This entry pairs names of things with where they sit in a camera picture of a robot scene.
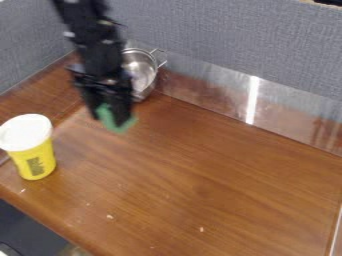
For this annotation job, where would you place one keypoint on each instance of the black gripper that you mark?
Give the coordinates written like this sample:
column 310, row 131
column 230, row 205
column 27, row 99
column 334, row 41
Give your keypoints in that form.
column 95, row 88

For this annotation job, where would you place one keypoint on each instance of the green block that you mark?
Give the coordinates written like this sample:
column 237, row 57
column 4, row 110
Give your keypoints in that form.
column 108, row 120

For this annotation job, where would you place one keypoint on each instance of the yellow play-doh can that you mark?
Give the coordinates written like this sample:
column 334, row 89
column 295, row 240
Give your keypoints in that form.
column 26, row 139

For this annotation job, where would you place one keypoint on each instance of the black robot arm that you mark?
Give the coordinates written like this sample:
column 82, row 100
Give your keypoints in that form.
column 92, row 32

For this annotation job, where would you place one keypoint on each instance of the silver metal pot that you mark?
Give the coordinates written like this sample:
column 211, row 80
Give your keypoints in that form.
column 142, row 65

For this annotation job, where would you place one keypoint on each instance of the clear acrylic barrier panel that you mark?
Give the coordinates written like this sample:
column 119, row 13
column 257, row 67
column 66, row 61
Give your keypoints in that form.
column 295, row 114

